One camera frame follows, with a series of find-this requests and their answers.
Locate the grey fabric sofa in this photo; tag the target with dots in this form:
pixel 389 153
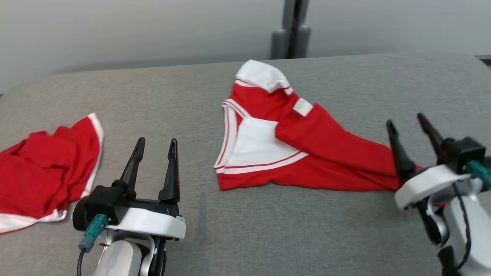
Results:
pixel 268 230

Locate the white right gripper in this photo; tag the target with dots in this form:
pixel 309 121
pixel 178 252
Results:
pixel 425 182

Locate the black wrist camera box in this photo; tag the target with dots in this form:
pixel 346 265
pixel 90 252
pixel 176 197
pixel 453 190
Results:
pixel 105 201
pixel 464 153

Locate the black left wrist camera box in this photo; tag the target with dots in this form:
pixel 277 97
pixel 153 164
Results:
pixel 105 201

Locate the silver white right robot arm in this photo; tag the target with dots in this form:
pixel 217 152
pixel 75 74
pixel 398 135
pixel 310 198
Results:
pixel 481 237

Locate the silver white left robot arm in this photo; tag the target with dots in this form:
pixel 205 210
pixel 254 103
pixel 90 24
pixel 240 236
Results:
pixel 122 260

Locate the red basketball shorts white trim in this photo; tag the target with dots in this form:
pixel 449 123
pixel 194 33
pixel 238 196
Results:
pixel 46 172

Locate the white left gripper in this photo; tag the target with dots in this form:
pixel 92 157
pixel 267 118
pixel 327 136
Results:
pixel 153 224

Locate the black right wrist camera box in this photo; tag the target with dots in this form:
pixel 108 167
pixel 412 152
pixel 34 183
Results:
pixel 464 153

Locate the red white basketball jersey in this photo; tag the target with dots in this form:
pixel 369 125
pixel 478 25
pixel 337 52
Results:
pixel 326 145

